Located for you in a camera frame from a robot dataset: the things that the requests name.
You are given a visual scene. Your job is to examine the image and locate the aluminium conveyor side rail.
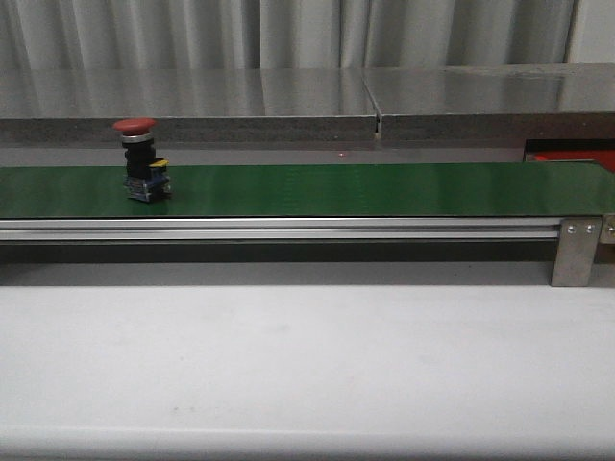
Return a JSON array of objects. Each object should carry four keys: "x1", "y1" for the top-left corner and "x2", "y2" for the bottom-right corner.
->
[{"x1": 1, "y1": 217, "x2": 561, "y2": 243}]

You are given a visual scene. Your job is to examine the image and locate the red bin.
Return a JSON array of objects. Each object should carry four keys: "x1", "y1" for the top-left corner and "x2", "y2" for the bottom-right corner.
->
[{"x1": 525, "y1": 150, "x2": 615, "y2": 173}]

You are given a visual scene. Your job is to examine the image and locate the grey pleated curtain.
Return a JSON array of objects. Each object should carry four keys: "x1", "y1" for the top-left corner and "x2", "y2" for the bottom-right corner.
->
[{"x1": 1, "y1": 1, "x2": 577, "y2": 70}]

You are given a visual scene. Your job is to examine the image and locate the small steel end bracket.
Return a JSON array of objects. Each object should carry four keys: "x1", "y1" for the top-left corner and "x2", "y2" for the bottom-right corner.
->
[{"x1": 600, "y1": 214, "x2": 615, "y2": 245}]

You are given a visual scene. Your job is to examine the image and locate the green conveyor belt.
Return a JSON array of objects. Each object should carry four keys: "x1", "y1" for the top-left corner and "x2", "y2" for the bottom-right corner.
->
[{"x1": 1, "y1": 162, "x2": 614, "y2": 219}]

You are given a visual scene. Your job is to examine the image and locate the left stainless steel table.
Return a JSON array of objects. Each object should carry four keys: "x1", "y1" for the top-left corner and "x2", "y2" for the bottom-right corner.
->
[{"x1": 1, "y1": 69, "x2": 378, "y2": 146}]

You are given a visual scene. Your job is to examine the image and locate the steel conveyor support bracket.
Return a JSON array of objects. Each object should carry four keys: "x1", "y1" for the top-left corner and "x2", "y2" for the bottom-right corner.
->
[{"x1": 551, "y1": 217, "x2": 602, "y2": 287}]

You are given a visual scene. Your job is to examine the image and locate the stainless steel table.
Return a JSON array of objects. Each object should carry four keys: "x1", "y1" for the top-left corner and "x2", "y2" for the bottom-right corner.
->
[
  {"x1": 363, "y1": 63, "x2": 614, "y2": 142},
  {"x1": 1, "y1": 69, "x2": 378, "y2": 146}
]

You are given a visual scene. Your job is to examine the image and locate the red mushroom push button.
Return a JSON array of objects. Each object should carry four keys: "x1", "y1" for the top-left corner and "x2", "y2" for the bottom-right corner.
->
[{"x1": 112, "y1": 117, "x2": 171, "y2": 203}]

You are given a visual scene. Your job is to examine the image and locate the right stainless steel table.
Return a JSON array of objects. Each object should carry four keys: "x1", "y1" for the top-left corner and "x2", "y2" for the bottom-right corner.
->
[{"x1": 363, "y1": 63, "x2": 614, "y2": 142}]

